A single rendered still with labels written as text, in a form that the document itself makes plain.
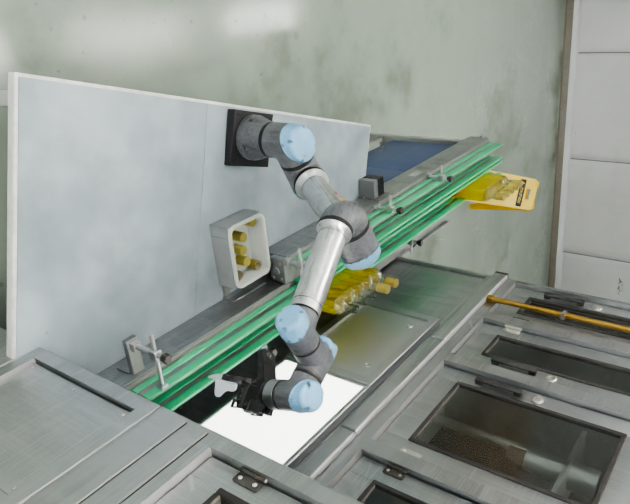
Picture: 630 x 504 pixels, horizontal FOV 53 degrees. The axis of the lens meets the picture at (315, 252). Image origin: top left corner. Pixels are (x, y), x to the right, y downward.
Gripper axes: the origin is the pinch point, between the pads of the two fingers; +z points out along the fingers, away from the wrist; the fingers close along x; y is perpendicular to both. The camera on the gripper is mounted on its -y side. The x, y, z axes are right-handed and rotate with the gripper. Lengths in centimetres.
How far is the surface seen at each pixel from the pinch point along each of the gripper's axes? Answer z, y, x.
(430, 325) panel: -5, -45, 69
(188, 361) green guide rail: 19.5, -4.8, -4.1
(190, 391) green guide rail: 18.6, 3.1, -0.7
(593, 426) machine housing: -62, -17, 78
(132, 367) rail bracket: 21.8, 2.4, -18.9
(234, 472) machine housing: -45, 23, -22
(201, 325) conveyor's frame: 28.8, -18.8, 0.8
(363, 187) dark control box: 37, -107, 57
